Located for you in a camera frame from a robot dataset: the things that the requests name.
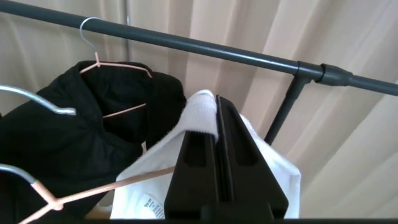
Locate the white printed t-shirt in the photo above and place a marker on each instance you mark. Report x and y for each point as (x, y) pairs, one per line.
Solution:
(199, 115)

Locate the black garment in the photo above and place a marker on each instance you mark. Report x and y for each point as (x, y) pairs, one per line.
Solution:
(62, 140)

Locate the pink clothes hanger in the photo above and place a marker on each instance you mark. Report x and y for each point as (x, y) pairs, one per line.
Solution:
(121, 64)
(93, 191)

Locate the black clothes rack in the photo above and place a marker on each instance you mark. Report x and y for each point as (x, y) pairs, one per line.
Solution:
(186, 43)

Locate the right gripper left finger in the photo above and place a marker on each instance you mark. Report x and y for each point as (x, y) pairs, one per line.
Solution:
(192, 189)

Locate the beige curtain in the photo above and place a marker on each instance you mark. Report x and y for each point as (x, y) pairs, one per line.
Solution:
(342, 140)

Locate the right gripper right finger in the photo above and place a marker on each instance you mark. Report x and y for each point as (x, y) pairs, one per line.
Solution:
(252, 186)

